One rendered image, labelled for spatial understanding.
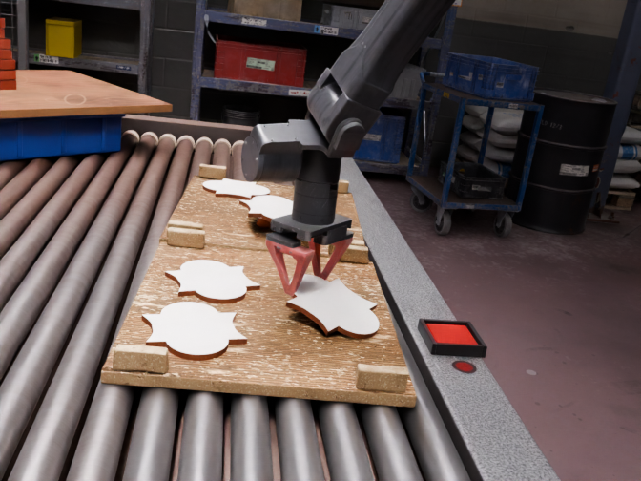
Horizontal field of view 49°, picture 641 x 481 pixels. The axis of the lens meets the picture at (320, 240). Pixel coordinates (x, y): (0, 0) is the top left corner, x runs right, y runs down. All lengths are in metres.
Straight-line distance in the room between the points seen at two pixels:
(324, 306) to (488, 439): 0.27
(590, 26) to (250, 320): 5.89
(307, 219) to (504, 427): 0.35
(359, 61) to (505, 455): 0.46
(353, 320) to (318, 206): 0.16
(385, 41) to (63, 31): 4.82
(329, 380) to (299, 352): 0.07
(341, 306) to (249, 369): 0.19
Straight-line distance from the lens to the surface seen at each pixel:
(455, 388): 0.90
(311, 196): 0.91
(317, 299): 0.95
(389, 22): 0.83
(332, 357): 0.87
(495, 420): 0.86
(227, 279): 1.03
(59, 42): 5.57
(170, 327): 0.89
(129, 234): 1.25
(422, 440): 0.80
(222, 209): 1.36
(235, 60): 5.27
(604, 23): 6.70
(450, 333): 1.00
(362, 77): 0.83
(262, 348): 0.87
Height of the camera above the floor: 1.35
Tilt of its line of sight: 19 degrees down
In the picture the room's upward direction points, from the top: 7 degrees clockwise
